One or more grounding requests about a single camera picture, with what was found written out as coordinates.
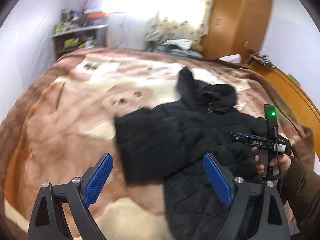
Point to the brown cream plush blanket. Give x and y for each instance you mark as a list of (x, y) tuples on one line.
[(63, 123)]

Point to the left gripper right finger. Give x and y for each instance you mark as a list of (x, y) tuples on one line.
[(268, 219)]

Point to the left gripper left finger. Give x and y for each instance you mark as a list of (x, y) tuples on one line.
[(48, 219)]

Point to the brown sleeved right forearm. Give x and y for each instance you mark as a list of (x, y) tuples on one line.
[(301, 191)]

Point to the white pillow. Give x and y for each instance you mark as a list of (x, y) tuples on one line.
[(235, 58)]

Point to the heart patterned cream curtain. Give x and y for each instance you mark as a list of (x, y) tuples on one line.
[(186, 19)]

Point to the person's right hand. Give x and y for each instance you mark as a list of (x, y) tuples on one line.
[(283, 161)]

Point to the clutter pile beside bed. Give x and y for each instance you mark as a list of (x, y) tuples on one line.
[(177, 47)]

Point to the dark cluttered shelf unit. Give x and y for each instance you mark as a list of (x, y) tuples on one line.
[(80, 30)]

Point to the black puffer jacket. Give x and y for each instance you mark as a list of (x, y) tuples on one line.
[(168, 143)]

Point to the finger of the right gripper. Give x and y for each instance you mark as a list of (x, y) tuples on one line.
[(241, 135)]

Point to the orange wooden wardrobe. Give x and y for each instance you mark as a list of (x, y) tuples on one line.
[(236, 27)]

